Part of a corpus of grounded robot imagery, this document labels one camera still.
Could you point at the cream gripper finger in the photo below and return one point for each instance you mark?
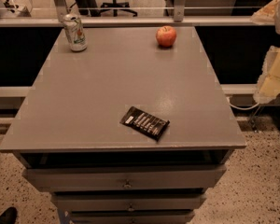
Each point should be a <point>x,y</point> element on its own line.
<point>268,86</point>
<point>266,14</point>

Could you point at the red apple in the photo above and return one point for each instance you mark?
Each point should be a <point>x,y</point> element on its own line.
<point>166,36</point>

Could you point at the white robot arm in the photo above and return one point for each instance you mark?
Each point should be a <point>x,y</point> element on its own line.
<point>277,27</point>

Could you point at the black rxbar chocolate wrapper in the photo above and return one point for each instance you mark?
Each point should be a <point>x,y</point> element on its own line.
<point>145,123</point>

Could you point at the top grey drawer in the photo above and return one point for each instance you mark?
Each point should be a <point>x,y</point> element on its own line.
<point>125,178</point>

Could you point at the grey drawer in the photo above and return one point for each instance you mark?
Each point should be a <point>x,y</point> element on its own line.
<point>137,217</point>
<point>129,202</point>
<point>125,178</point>

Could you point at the grey drawer cabinet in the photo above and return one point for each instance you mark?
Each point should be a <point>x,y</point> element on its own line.
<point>71,116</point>

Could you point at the white green soda can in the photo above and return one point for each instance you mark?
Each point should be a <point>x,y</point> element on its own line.
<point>74,32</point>

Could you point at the bottom grey drawer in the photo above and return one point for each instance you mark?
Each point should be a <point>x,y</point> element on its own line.
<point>137,217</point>

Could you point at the middle grey drawer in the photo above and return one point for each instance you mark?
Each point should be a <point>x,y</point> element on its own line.
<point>129,202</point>

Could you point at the black shoe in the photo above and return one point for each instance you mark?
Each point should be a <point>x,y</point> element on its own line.
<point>9,216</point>

